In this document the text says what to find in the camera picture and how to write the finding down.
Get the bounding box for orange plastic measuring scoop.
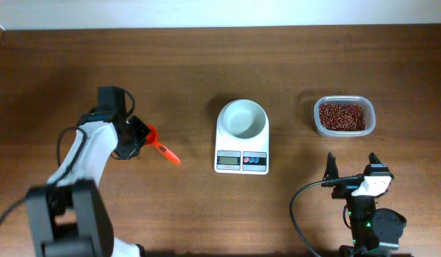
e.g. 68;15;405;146
146;125;181;166

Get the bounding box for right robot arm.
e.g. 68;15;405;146
323;153;407;256

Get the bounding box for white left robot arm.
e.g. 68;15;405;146
25;86;150;256

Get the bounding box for white digital kitchen scale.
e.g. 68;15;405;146
213;105;270;175

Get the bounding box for clear plastic container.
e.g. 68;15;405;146
313;96;376;137

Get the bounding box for red beans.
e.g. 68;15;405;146
318;104;366;131

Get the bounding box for white round bowl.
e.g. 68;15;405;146
220;99;267;139

